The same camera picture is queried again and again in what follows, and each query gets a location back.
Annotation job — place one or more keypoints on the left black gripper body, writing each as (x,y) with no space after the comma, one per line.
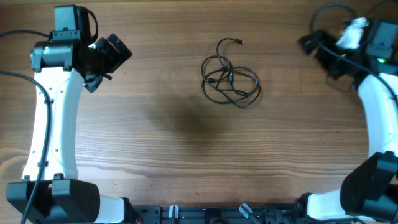
(105,60)

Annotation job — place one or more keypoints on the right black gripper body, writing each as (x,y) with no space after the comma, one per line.
(336,63)

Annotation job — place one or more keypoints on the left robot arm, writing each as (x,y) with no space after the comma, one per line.
(70,59)

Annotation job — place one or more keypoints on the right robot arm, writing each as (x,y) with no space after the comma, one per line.
(365,52)

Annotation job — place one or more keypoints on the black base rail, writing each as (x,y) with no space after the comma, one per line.
(278,213)

